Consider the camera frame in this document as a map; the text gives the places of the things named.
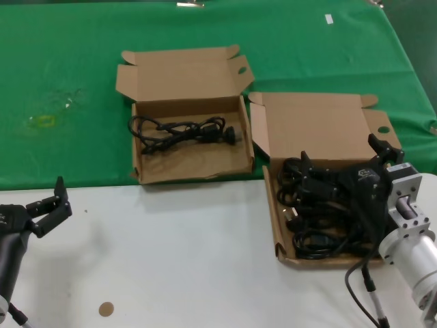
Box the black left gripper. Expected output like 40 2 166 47
0 176 73 239

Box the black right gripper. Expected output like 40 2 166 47
299 133 404 221

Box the green tablecloth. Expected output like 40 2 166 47
0 0 437 191

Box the open brown cardboard box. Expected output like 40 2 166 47
248 91 403 271
115 44 255 185

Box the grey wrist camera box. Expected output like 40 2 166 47
386 162 416 176

